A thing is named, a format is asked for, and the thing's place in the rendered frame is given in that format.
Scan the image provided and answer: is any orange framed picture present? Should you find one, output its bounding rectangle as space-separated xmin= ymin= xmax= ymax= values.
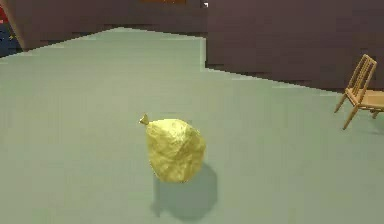
xmin=138 ymin=0 xmax=188 ymax=5

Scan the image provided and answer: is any light wooden chair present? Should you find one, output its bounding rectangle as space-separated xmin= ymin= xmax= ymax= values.
xmin=333 ymin=53 xmax=384 ymax=131

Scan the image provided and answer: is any yellow tied garbage bag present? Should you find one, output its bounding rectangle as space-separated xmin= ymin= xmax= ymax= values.
xmin=138 ymin=113 xmax=207 ymax=184

